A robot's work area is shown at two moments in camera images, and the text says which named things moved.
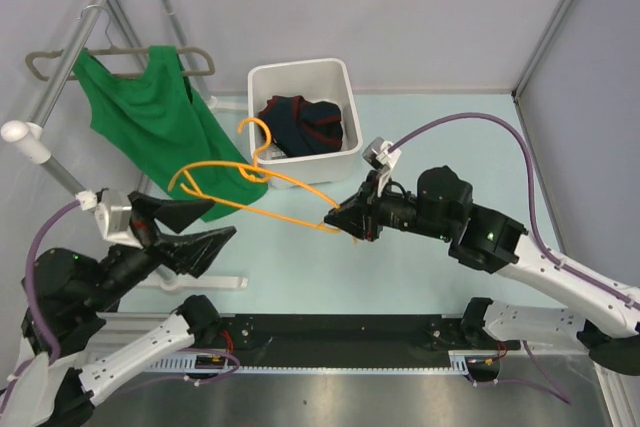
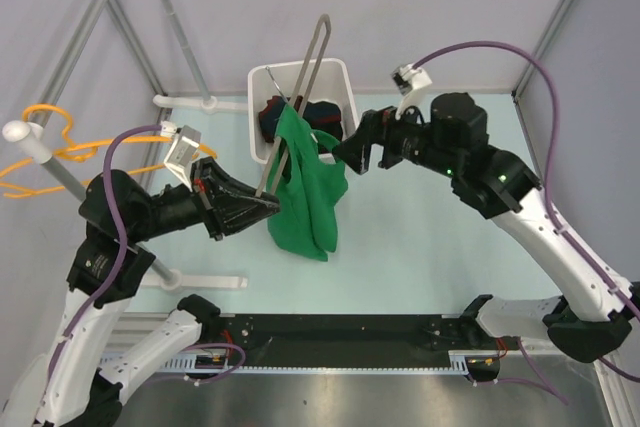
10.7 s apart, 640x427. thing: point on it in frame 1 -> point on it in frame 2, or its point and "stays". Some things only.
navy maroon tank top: x=301 y=127 stays
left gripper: x=187 y=251 -> x=239 y=207
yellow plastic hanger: x=254 y=165 -> x=80 y=151
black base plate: x=350 y=340 stays
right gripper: x=360 y=215 -> x=374 y=127
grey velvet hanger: x=116 y=51 -> x=280 y=136
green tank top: x=154 y=119 -> x=308 y=171
